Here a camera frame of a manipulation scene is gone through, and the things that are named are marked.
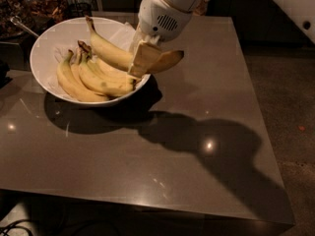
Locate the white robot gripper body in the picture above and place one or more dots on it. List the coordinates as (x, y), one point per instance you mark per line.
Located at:
(161, 17)

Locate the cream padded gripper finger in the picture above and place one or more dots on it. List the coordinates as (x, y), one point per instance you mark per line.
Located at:
(145, 56)
(141, 36)

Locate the yellow banana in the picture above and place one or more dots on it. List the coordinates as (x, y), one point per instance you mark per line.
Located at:
(92, 79)
(121, 59)
(69, 84)
(112, 77)

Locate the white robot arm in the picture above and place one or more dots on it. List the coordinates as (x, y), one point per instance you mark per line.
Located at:
(258, 19)

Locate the white paper bowl liner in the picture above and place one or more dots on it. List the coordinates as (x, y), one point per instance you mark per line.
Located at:
(56, 41)

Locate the white round bowl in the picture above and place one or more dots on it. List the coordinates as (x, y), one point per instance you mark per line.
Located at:
(52, 45)

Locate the person legs khaki trousers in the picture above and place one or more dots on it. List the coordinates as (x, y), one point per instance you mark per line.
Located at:
(202, 8)

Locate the glass jar of snacks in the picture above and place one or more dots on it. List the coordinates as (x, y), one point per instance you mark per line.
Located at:
(14, 8)

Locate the metal spoon handle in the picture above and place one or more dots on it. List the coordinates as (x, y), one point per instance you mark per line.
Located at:
(18, 23)

